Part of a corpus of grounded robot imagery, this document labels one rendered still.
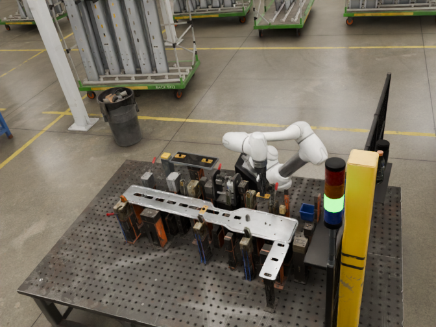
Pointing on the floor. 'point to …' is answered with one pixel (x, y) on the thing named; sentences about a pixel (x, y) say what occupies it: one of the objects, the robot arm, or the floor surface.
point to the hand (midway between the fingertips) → (262, 190)
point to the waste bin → (121, 115)
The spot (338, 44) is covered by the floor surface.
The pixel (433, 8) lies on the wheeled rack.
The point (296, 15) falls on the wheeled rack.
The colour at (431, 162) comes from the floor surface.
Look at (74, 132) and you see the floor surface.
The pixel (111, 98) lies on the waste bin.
